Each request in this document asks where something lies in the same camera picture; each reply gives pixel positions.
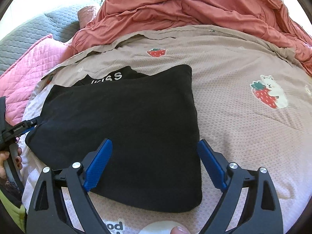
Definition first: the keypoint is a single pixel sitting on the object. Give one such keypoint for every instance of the right hand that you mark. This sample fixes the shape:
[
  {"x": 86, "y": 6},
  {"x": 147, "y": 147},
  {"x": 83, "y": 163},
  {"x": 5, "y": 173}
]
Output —
[{"x": 179, "y": 230}]

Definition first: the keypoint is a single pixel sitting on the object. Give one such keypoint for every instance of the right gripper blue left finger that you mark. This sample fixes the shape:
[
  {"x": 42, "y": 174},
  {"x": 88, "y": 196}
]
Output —
[{"x": 94, "y": 164}]

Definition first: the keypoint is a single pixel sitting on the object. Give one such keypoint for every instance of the pink quilted pillow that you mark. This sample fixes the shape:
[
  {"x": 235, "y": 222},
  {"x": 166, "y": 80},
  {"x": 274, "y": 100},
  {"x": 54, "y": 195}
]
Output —
[{"x": 20, "y": 79}]

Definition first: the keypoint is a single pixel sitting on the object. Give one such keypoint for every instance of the white small garment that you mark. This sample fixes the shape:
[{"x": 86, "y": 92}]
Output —
[{"x": 159, "y": 227}]

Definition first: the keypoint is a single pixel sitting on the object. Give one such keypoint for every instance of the salmon red duvet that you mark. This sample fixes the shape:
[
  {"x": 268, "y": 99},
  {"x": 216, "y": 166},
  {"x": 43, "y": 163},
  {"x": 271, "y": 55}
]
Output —
[{"x": 266, "y": 19}]

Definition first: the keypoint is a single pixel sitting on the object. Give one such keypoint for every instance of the mauve small pillow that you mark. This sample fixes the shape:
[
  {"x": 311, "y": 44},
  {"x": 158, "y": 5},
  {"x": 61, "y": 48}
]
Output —
[{"x": 86, "y": 14}]

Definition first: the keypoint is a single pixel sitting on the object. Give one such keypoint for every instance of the left hand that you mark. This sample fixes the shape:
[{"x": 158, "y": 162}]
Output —
[{"x": 13, "y": 152}]

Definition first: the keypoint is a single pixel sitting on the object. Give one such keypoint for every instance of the black printed sweatshirt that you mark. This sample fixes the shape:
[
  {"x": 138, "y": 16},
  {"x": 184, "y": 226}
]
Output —
[{"x": 152, "y": 123}]

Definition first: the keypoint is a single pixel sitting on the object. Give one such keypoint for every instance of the green left sleeve forearm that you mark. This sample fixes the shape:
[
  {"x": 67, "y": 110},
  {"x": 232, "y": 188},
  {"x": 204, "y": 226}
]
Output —
[{"x": 13, "y": 213}]

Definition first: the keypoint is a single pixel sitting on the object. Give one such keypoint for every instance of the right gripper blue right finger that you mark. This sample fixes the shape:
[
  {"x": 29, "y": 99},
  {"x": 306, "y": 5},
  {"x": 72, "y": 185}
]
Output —
[{"x": 215, "y": 165}]

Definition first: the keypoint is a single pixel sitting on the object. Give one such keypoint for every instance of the beige strawberry print blanket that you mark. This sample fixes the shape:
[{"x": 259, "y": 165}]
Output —
[{"x": 252, "y": 98}]

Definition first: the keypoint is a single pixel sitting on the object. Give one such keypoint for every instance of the grey quilted pillow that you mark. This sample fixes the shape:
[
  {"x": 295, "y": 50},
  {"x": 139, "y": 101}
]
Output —
[{"x": 62, "y": 24}]

